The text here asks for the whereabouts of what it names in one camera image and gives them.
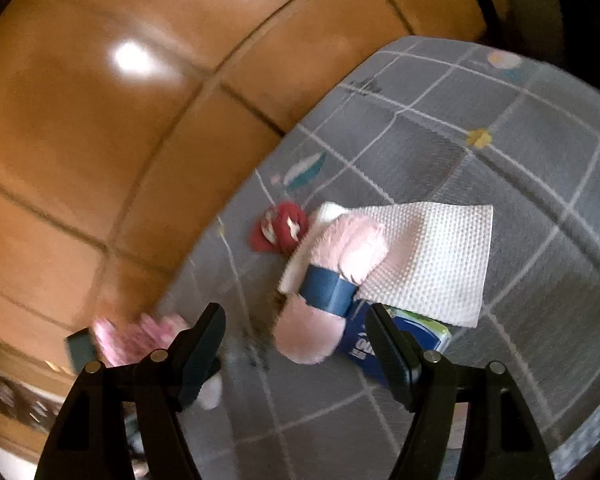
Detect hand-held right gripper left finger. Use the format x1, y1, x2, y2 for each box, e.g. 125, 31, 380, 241
35, 303, 227, 480

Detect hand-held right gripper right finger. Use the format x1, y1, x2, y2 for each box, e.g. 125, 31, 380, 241
365, 303, 556, 480

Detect navy tissue packet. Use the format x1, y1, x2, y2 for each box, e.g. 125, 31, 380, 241
339, 300, 453, 386

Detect pink fluffy socks with band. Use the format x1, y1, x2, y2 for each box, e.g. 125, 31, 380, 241
272, 210, 388, 365

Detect white paper towel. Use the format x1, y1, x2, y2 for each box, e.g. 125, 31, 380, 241
279, 202, 495, 328

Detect red and white cloth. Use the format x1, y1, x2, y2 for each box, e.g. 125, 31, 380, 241
249, 201, 312, 255

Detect pink spotted plush toy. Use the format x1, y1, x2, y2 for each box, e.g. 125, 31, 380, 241
92, 312, 224, 411

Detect wooden wardrobe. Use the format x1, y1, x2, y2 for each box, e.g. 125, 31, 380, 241
0, 0, 511, 461

